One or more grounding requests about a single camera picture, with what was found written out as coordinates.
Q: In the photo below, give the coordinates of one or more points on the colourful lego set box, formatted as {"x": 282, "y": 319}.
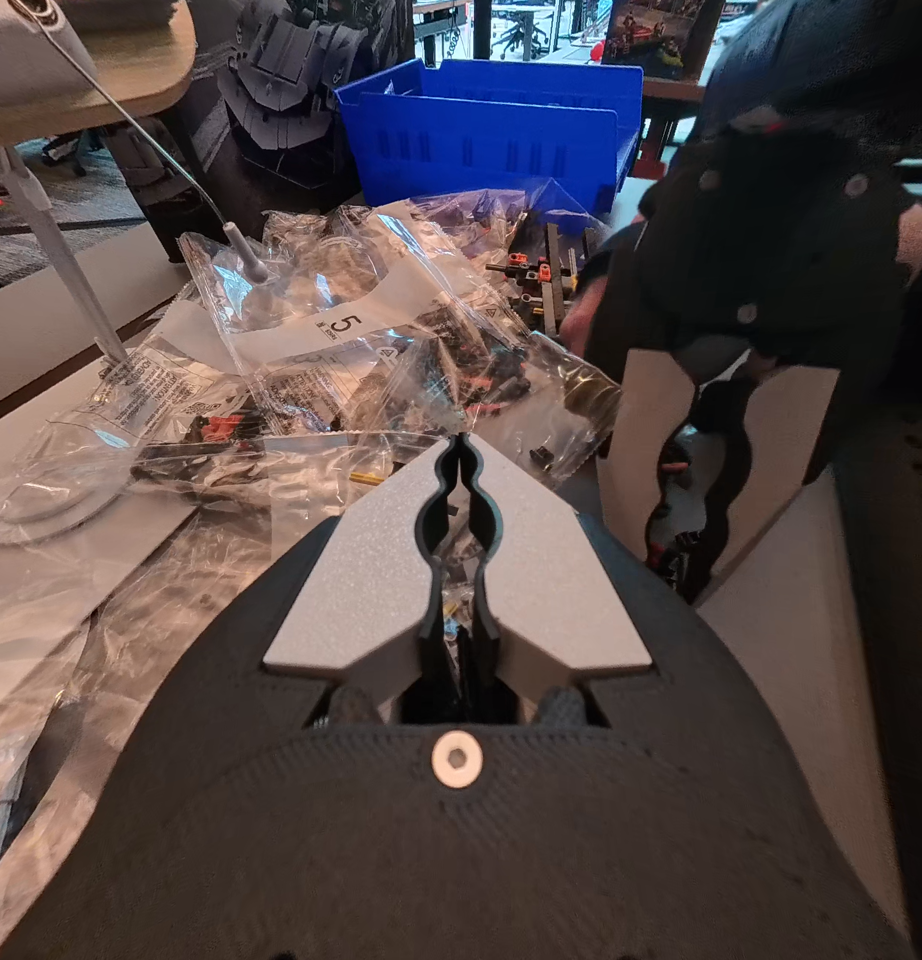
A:
{"x": 656, "y": 37}

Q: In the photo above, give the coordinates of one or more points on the wooden side table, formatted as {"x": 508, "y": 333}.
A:
{"x": 130, "y": 75}

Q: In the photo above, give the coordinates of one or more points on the numbered clear plastic bag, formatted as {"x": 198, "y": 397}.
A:
{"x": 341, "y": 326}

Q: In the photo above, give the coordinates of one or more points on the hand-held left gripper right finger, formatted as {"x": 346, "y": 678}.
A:
{"x": 558, "y": 592}

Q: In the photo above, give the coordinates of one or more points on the blue plastic bin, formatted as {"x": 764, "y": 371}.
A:
{"x": 491, "y": 142}

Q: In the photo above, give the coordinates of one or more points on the grey lego chassis assembly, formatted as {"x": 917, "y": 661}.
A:
{"x": 554, "y": 277}

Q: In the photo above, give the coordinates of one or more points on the bluish clear plastic bag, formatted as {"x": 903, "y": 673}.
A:
{"x": 468, "y": 210}

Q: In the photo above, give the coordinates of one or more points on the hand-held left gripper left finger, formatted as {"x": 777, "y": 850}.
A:
{"x": 356, "y": 592}

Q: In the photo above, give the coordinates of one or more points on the black perforated board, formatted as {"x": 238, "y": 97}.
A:
{"x": 903, "y": 600}

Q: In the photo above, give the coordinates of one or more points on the clear bag red black parts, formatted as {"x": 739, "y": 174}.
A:
{"x": 220, "y": 435}

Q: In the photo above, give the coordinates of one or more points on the person's right hand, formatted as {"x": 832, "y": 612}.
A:
{"x": 581, "y": 315}

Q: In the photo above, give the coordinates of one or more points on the black lego set box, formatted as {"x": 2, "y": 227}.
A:
{"x": 296, "y": 75}

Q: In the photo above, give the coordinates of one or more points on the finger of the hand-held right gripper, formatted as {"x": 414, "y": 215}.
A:
{"x": 783, "y": 435}
{"x": 633, "y": 420}

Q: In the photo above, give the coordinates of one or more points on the white tapered rod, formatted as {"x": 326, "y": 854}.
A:
{"x": 63, "y": 255}

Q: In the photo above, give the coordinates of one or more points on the wooden background desk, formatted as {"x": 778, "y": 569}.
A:
{"x": 671, "y": 88}

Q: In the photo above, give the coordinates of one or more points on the instruction booklet stack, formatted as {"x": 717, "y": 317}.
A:
{"x": 25, "y": 60}

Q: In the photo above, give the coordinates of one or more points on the black office chair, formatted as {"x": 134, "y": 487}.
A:
{"x": 67, "y": 150}
{"x": 517, "y": 37}

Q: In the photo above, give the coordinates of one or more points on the empty clear plastic bag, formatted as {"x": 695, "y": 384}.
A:
{"x": 93, "y": 637}

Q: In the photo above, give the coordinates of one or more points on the small red object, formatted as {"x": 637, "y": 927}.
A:
{"x": 597, "y": 51}

